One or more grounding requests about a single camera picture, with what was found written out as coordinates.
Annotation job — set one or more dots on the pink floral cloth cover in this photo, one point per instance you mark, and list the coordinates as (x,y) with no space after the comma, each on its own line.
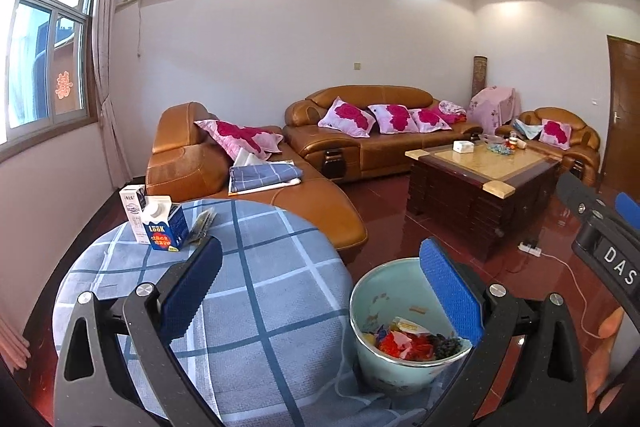
(492,107)

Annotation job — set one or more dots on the brown leather long sofa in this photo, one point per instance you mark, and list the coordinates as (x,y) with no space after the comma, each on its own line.
(380,152)

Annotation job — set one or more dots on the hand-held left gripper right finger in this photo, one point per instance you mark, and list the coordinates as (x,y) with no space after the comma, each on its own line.
(450,292)

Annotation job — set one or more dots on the white milk carton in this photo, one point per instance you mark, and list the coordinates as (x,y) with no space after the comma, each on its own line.
(131,212)

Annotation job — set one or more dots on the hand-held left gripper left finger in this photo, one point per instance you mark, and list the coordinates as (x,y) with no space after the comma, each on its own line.
(192,292)

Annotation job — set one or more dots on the person's right hand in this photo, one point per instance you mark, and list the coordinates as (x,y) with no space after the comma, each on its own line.
(612,324)

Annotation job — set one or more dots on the window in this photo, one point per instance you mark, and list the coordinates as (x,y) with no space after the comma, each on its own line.
(30,57)

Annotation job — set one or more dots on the light blue cloth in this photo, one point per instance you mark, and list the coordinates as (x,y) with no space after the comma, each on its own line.
(526,130)

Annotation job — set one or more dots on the black white striped cloth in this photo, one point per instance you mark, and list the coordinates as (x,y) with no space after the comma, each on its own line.
(445,347)

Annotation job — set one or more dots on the brown leather armchair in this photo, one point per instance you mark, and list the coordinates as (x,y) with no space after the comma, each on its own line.
(580,142)

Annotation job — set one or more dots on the red jar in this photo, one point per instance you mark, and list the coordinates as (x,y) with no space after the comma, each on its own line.
(511,143)

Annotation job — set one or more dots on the teal waste bin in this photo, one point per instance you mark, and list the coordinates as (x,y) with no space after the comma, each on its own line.
(380,287)

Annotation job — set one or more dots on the white folded cloth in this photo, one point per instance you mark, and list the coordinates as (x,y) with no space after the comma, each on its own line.
(246,158)

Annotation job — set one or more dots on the small white printed bag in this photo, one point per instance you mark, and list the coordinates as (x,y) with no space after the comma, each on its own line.
(412,325)

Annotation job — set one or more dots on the clear striped packet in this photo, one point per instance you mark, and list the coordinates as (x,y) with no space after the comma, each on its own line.
(202,227)

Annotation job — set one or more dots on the blue plaid tablecloth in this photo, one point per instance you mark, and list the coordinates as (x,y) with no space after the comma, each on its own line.
(280,307)

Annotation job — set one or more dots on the brown leather chaise sofa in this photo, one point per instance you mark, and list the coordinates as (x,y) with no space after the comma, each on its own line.
(320,207)

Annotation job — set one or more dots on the white tissue box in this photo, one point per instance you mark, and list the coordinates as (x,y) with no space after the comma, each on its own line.
(463,147)

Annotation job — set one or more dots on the bag of colourful candies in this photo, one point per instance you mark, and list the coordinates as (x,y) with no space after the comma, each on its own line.
(497,149)

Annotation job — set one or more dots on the brown wooden door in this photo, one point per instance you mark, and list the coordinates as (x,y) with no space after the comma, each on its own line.
(625,117)

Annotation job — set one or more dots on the rolled mat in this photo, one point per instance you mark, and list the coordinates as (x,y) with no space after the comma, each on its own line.
(478,77)

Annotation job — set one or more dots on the pink rose pillow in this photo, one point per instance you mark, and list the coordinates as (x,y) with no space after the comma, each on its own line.
(240,137)
(347,117)
(430,119)
(555,134)
(395,118)

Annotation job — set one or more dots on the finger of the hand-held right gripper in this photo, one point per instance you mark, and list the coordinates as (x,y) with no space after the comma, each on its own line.
(577,194)
(630,207)

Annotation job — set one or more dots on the pink floral folded blanket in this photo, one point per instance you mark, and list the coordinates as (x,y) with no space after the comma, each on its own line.
(452,111)

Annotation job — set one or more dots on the folded blue plaid sheet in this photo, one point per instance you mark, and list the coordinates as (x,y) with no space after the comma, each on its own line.
(265,177)

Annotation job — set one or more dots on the blue milk carton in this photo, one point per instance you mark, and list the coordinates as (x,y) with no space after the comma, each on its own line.
(162,232)

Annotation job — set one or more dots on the white power strip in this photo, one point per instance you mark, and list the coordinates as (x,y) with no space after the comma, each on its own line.
(530,249)

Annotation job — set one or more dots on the red window decoration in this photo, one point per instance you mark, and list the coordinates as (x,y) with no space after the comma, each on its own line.
(62,86)

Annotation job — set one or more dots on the dark wooden coffee table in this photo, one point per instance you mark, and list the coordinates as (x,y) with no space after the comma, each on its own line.
(450,202)

